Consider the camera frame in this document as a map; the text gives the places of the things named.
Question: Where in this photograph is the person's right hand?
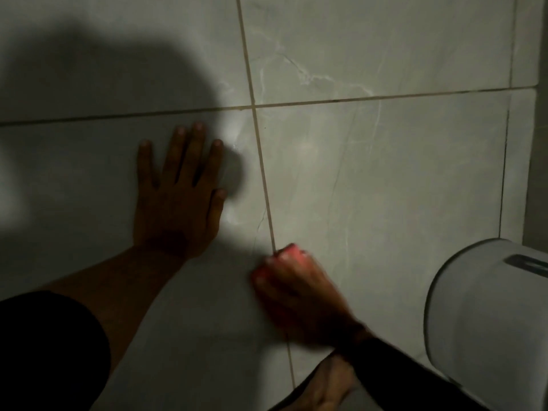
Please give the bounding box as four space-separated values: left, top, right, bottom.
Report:
250 243 374 352

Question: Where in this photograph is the person's left hand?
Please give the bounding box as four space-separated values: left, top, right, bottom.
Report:
133 121 228 260

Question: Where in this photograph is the red scrubbing pad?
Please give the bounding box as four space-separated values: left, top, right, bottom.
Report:
252 243 310 288

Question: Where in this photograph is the person's right forearm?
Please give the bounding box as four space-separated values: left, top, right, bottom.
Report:
340 324 491 411

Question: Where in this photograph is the person's left forearm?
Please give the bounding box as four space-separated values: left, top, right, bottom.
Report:
38 245 189 378

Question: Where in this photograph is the person's bare foot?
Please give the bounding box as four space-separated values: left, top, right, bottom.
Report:
280 351 365 411

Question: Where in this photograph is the black shirt sleeve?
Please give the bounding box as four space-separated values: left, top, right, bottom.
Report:
0 290 113 411

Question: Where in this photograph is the white paper dispenser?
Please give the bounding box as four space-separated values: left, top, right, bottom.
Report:
423 238 548 411

